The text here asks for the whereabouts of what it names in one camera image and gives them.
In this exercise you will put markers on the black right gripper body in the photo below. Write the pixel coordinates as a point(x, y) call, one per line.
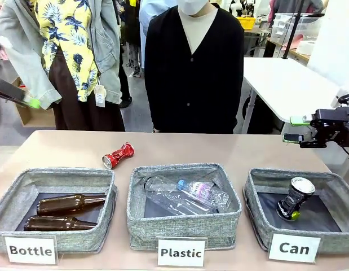
point(335, 127)

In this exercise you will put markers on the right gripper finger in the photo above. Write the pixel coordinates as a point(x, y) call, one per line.
point(299, 120)
point(292, 138)

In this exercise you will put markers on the crushed black Pepsi can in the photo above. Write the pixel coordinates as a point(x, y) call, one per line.
point(295, 197)

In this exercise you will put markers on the pink label plastic bottle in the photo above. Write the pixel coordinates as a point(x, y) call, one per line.
point(199, 190)

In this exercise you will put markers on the brown glass bottle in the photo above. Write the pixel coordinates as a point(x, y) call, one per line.
point(64, 204)
point(50, 223)

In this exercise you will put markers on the clear plastic bottle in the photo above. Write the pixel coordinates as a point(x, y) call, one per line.
point(168, 197)

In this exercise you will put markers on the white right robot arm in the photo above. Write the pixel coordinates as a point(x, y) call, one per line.
point(337, 42)

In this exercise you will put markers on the white Can label sign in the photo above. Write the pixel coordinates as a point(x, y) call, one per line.
point(294, 248)

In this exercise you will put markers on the grey fabric basket can sign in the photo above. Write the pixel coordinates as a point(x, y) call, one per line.
point(337, 242)

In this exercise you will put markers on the crushed red can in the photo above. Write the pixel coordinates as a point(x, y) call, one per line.
point(118, 155)

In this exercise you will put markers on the grey fabric basket plastic sign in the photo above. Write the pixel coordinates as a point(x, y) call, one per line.
point(180, 228)

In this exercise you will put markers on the grey fabric basket bottle sign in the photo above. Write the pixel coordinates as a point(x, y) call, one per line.
point(78, 240)

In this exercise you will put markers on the cardboard box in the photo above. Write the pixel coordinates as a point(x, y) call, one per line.
point(30, 118)

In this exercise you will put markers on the white table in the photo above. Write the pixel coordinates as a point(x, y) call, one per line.
point(287, 84)

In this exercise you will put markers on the figure in yellow floral shirt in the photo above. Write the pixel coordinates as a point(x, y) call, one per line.
point(70, 42)

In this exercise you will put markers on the paper clothing tag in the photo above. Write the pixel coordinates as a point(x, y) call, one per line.
point(100, 97)

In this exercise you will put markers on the black stand pole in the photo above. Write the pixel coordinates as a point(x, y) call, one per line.
point(292, 31)

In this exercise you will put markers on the clear plastic storage box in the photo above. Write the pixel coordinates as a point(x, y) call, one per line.
point(281, 28)

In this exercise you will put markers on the yellow plastic bin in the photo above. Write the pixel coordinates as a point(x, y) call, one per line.
point(246, 22)

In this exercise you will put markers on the person in black cardigan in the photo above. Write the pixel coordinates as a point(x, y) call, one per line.
point(191, 84)

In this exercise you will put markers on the background person dark clothes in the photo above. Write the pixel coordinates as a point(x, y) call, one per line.
point(129, 28)

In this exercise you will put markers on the white Bottle label sign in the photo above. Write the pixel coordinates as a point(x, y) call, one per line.
point(30, 249)

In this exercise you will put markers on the white Plastic label sign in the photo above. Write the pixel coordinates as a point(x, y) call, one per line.
point(181, 252)

